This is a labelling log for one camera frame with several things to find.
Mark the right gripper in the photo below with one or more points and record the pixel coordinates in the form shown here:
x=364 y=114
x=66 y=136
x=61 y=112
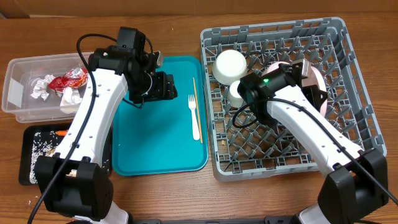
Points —
x=314 y=93

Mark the peanut and rice scraps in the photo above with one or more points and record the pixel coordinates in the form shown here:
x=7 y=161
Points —
x=44 y=144

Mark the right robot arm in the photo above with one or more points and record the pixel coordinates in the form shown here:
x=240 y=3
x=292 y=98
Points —
x=355 y=180

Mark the wooden chopstick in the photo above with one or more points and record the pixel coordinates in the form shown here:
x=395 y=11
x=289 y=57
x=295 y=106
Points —
x=198 y=111

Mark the white plastic fork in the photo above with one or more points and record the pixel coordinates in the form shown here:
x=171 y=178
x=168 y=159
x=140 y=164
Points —
x=192 y=106

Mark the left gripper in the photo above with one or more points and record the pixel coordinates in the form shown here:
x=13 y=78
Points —
x=165 y=89

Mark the grey plastic dish rack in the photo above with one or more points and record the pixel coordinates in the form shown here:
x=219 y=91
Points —
x=255 y=151

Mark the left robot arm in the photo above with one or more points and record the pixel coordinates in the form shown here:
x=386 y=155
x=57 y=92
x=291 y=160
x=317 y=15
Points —
x=72 y=181

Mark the clear plastic waste bin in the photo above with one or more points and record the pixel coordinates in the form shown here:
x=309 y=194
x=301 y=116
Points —
x=21 y=76

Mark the black rectangular tray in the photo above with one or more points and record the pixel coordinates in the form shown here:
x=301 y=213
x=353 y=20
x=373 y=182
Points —
x=27 y=148

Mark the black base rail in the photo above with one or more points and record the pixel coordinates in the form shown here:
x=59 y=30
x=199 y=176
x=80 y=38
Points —
x=267 y=220

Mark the orange carrot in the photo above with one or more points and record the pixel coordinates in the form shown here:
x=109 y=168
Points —
x=61 y=133

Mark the teal plastic serving tray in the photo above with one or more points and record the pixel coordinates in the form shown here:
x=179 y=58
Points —
x=158 y=139

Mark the cream bowl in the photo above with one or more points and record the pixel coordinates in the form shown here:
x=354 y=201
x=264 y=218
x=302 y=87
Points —
x=229 y=67

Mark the large pink plate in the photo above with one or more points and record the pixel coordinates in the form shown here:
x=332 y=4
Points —
x=320 y=96

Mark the red snack wrapper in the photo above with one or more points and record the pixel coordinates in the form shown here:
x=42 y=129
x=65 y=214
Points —
x=75 y=78

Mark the cream plastic cup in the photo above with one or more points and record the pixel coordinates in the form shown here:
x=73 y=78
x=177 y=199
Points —
x=234 y=97

